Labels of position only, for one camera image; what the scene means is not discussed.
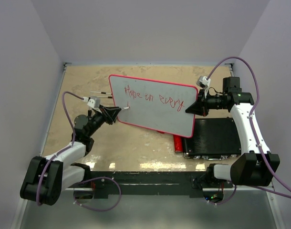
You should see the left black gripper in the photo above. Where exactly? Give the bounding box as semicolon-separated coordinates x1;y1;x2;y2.
87;104;121;137

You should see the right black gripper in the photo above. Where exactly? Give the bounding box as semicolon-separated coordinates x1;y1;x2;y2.
186;88;227;117

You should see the pink framed whiteboard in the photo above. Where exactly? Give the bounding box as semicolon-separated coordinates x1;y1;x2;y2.
108;74;198;138

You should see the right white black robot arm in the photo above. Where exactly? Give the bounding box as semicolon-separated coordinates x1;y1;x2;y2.
186;76;280;187

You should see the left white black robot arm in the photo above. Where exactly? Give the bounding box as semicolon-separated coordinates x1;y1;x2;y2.
20;105;121;206

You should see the black ribbed case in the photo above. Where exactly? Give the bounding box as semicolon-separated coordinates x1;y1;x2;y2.
181;117;241;160

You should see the red glitter microphone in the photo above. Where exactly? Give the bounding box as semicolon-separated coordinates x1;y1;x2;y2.
173;135;183;154

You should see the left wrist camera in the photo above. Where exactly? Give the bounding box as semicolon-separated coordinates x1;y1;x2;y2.
83;96;100;111

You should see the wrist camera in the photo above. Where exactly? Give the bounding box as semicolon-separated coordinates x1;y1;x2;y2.
196;76;211;88
83;96;100;111

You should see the wire whiteboard stand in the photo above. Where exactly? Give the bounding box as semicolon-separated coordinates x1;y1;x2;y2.
89;91;113;106

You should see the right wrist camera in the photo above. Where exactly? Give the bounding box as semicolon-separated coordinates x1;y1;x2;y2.
196;76;211;88

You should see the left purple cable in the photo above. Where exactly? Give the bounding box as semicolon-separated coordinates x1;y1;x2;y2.
36;92;86;206

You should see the purple cable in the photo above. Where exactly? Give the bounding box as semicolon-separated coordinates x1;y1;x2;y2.
207;56;291;200
36;92;86;206

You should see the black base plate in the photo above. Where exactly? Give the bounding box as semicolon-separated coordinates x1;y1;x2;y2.
90;171;222;198

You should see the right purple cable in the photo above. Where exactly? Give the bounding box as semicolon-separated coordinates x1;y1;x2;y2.
207;56;291;200

